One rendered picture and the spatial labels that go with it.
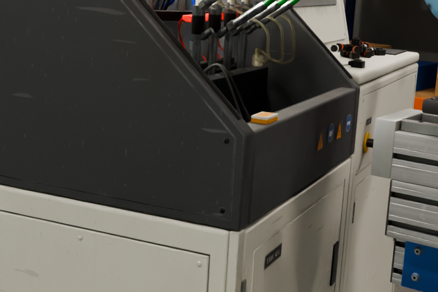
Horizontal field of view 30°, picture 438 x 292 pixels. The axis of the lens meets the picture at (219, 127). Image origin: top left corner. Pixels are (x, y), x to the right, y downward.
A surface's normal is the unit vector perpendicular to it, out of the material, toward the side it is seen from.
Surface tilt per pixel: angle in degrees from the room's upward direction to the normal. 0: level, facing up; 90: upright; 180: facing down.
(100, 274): 90
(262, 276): 90
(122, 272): 90
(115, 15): 90
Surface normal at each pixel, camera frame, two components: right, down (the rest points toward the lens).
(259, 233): 0.91, 0.13
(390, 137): -0.55, 0.13
